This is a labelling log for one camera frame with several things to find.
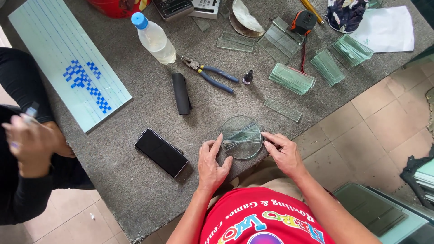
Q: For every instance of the stack of glass strips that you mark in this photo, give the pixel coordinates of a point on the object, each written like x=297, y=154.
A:
x=327, y=67
x=352, y=50
x=291, y=79

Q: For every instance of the loose heap of glass pieces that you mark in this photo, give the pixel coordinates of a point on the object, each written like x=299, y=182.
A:
x=279, y=42

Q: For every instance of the small clear bottle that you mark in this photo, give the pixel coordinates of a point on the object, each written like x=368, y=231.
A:
x=32, y=110

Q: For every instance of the person's beige shorts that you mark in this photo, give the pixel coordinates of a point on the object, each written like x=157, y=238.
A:
x=268, y=176

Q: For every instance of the person's right hand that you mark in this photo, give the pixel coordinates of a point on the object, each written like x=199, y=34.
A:
x=286, y=156

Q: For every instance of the pair of glass strips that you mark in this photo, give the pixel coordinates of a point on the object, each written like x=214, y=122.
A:
x=236, y=42

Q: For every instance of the white board with blue mosaic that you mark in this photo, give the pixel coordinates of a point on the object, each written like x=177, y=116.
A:
x=64, y=54

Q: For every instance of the single clear glass strip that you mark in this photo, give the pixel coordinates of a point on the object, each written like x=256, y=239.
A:
x=282, y=109

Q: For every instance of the small glass piece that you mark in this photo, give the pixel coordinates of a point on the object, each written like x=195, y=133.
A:
x=201, y=23

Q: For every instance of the white box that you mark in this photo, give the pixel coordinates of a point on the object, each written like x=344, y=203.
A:
x=206, y=8

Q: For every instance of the round mirror plate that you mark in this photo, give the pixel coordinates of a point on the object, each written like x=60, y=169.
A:
x=246, y=18

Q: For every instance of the brass glass cutter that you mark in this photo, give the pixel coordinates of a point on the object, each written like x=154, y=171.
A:
x=312, y=11

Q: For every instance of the white paper sheet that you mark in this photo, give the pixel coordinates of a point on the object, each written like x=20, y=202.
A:
x=386, y=30

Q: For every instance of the person's left hand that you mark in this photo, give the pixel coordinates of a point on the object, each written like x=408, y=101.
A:
x=210, y=167

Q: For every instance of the dark crumpled cloth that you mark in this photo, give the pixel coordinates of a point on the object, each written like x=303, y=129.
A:
x=412, y=176

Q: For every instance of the dark floral cloth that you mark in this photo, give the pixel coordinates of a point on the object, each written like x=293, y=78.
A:
x=344, y=13

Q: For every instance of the person's red printed shirt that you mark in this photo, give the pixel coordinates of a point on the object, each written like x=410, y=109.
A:
x=257, y=220

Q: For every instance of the fanned clear glass strips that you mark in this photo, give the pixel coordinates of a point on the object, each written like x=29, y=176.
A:
x=242, y=136

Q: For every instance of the grey felt table cover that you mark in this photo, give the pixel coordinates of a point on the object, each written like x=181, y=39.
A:
x=142, y=111

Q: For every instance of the red round container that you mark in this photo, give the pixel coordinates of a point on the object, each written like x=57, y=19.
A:
x=115, y=6

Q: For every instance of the black rolled sheet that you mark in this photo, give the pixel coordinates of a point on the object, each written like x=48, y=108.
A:
x=181, y=93

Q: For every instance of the large glass panes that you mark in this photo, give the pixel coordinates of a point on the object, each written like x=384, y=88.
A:
x=376, y=211

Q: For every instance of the black orange tape measure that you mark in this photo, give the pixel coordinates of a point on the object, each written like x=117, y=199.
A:
x=303, y=22

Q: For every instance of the small black capped glue bottle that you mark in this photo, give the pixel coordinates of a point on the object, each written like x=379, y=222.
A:
x=248, y=78

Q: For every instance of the plastic bottle with blue cap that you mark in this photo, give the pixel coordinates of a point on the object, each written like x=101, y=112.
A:
x=156, y=40

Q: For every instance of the round clear glass disc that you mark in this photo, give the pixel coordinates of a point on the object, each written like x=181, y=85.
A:
x=241, y=149

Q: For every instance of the black calculator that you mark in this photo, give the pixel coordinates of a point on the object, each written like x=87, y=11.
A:
x=171, y=8

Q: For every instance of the black smartphone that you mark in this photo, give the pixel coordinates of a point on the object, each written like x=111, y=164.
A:
x=161, y=152

